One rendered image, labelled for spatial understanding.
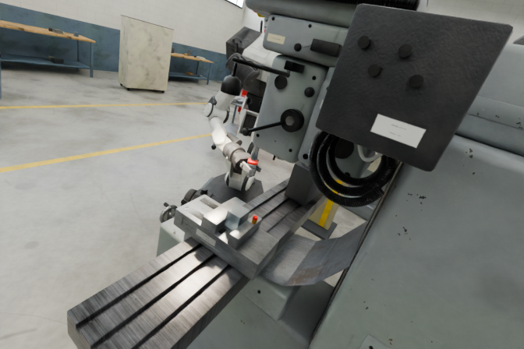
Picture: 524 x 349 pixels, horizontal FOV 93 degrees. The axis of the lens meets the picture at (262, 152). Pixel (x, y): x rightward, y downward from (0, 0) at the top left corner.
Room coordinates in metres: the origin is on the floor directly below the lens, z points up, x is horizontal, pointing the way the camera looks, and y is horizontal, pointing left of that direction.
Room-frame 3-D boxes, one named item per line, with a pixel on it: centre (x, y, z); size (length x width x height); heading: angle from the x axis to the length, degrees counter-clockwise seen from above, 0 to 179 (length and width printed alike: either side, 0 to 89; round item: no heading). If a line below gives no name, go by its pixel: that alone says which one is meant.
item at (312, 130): (0.78, -0.24, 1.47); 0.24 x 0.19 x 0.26; 153
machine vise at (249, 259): (0.71, 0.05, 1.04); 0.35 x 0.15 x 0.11; 65
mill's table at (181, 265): (0.85, -0.06, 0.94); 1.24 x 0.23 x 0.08; 153
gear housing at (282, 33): (0.85, -0.11, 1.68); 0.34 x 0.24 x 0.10; 63
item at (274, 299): (0.87, -0.07, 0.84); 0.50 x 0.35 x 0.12; 63
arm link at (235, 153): (1.04, 0.09, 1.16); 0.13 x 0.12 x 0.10; 134
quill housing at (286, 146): (0.87, -0.07, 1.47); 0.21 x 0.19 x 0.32; 153
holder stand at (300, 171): (1.21, -0.28, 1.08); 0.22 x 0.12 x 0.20; 150
